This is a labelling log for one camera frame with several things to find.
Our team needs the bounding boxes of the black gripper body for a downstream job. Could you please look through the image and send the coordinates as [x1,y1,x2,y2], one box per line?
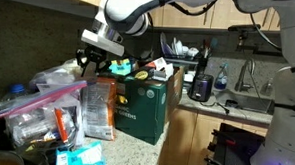
[83,45,109,65]

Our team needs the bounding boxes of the clear plastic bag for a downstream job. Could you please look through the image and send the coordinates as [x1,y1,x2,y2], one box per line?
[28,55,90,91]

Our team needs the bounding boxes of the light blue snack pack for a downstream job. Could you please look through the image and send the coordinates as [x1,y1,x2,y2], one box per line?
[55,139,108,165]

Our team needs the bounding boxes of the teal snack bag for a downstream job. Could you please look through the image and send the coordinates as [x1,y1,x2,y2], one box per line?
[108,57,134,77]

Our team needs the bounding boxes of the orange pack white label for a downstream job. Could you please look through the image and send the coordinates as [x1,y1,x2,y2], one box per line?
[79,76,120,141]

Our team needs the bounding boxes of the green cardboard box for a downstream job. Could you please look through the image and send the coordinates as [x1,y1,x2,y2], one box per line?
[113,59,185,147]

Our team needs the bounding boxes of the orange snack pack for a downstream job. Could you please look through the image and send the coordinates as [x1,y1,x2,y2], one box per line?
[52,107,70,144]

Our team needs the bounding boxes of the blue capped bottle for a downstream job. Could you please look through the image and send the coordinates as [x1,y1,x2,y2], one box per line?
[3,82,26,101]

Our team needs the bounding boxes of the blue spray bottle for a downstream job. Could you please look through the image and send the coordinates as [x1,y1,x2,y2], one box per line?
[213,61,229,91]

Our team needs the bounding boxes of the white paper bag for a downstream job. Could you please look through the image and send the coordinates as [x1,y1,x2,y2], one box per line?
[144,55,175,82]

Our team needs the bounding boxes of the purple plate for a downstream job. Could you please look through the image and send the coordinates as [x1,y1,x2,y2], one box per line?
[159,32,175,57]

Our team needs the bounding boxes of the black dish rack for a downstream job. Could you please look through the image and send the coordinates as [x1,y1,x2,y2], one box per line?
[159,42,201,68]

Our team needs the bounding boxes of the white plate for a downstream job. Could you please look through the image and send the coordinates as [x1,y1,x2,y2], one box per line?
[171,37,184,57]

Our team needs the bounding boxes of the clear zip bag pink seal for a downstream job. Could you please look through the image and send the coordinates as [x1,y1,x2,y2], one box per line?
[0,76,89,152]

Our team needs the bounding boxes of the white mug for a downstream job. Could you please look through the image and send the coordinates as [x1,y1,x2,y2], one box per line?
[181,45,190,56]
[187,46,200,59]

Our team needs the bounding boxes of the black utensil holder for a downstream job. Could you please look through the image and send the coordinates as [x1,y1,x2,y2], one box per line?
[196,56,211,76]

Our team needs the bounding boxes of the black toaster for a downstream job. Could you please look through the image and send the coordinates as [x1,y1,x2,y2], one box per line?
[187,72,215,103]

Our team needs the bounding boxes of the wooden lower cabinets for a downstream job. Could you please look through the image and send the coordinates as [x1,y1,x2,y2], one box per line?
[158,104,270,165]

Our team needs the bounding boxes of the teal kitchen utensil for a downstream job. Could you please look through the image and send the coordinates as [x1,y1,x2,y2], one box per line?
[209,36,220,51]

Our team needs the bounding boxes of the dark pot with lid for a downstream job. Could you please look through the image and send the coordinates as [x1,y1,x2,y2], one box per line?
[0,150,25,165]

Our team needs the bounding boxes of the metal faucet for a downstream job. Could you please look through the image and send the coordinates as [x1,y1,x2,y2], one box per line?
[234,57,263,98]

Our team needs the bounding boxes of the steel sink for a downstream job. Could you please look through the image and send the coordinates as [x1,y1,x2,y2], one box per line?
[214,90,276,116]

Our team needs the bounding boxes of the clear soap dispenser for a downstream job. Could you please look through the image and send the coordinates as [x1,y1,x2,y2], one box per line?
[260,76,276,97]

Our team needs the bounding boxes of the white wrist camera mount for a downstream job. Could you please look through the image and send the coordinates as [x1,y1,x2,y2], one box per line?
[80,29,127,57]

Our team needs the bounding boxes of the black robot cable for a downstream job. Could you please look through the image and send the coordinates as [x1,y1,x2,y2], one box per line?
[167,0,285,52]

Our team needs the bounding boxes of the black power cord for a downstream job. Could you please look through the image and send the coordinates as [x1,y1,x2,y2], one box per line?
[199,100,231,115]

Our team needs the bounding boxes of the black stereo camera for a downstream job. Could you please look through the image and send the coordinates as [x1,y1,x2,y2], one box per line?
[228,23,262,33]

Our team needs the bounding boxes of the black camera stand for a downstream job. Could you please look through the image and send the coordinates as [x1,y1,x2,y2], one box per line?
[235,29,289,59]

